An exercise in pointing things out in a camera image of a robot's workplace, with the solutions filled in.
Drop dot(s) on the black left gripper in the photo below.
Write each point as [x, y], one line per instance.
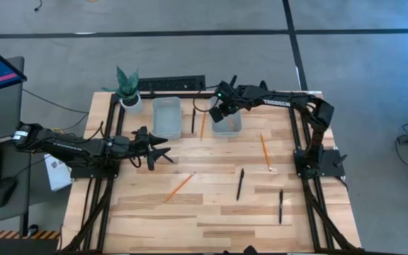
[142, 143]

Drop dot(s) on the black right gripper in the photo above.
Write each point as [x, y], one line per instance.
[230, 93]

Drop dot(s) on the orange pencil with eraser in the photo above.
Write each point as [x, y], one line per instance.
[265, 151]
[203, 125]
[179, 187]
[231, 123]

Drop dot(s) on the light grey plastic bin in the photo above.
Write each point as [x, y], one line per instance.
[166, 120]
[225, 131]

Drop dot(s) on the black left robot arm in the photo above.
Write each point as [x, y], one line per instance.
[66, 147]

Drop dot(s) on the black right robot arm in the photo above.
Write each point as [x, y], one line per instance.
[278, 102]

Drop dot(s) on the white plant pot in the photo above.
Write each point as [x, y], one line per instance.
[135, 107]

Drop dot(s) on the green snake plant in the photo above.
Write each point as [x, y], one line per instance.
[127, 85]

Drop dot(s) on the white paper booklet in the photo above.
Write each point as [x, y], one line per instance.
[57, 177]

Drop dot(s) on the grey desk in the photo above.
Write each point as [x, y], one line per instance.
[12, 166]

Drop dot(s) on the black caster wheel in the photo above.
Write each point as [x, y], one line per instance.
[32, 230]

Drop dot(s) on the black computer mouse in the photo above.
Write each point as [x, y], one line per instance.
[3, 191]

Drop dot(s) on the yellow black hazard tape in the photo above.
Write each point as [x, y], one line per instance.
[12, 234]

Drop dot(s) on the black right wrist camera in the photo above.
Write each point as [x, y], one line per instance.
[217, 114]

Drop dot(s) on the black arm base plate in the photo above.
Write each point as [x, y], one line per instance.
[83, 173]
[328, 166]

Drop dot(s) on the black aluminium table frame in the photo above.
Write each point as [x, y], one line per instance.
[106, 209]

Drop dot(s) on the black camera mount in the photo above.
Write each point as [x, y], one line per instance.
[250, 251]

